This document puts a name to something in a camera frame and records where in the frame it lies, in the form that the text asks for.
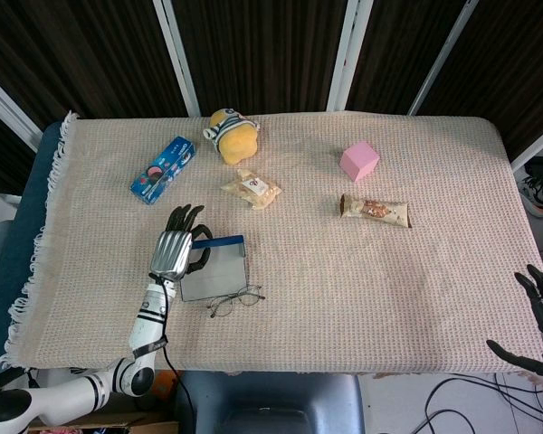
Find beige waffle tablecloth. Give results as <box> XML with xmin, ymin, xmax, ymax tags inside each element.
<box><xmin>0</xmin><ymin>110</ymin><xmax>543</xmax><ymax>376</ymax></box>

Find thin metal frame eyeglasses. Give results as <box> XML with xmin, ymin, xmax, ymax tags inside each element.
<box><xmin>206</xmin><ymin>285</ymin><xmax>266</xmax><ymax>319</ymax></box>

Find blue grey padded chair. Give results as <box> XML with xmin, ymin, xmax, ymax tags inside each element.
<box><xmin>174</xmin><ymin>371</ymin><xmax>366</xmax><ymax>434</ymax></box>

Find blue cookie box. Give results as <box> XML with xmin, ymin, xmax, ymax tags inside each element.
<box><xmin>129</xmin><ymin>136</ymin><xmax>197</xmax><ymax>206</ymax></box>

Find clear bag of snacks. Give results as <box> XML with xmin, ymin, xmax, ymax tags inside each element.
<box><xmin>220</xmin><ymin>167</ymin><xmax>283</xmax><ymax>211</ymax></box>

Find black floor cable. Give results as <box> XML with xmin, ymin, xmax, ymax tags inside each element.
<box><xmin>409</xmin><ymin>373</ymin><xmax>543</xmax><ymax>434</ymax></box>

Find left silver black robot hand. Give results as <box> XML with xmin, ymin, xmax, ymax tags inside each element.
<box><xmin>148</xmin><ymin>203</ymin><xmax>213</xmax><ymax>282</ymax></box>

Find pink cube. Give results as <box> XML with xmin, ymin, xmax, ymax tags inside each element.
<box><xmin>338</xmin><ymin>140</ymin><xmax>381</xmax><ymax>184</ymax></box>

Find dark folding screen white frame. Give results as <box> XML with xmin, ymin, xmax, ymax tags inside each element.
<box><xmin>0</xmin><ymin>0</ymin><xmax>543</xmax><ymax>182</ymax></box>

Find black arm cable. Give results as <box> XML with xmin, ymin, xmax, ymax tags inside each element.
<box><xmin>160</xmin><ymin>275</ymin><xmax>196</xmax><ymax>434</ymax></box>

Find black sneaker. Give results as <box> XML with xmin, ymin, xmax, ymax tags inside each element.
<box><xmin>520</xmin><ymin>171</ymin><xmax>543</xmax><ymax>219</ymax></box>

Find brown beige snack wrapper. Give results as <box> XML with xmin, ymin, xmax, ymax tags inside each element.
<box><xmin>339</xmin><ymin>193</ymin><xmax>411</xmax><ymax>229</ymax></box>

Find cardboard box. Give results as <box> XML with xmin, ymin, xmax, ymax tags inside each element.
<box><xmin>26</xmin><ymin>409</ymin><xmax>180</xmax><ymax>434</ymax></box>

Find yellow plush toy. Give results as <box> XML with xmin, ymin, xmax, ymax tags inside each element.
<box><xmin>202</xmin><ymin>108</ymin><xmax>261</xmax><ymax>165</ymax></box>

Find dark blue pencil box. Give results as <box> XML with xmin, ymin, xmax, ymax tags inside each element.
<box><xmin>178</xmin><ymin>233</ymin><xmax>250</xmax><ymax>303</ymax></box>

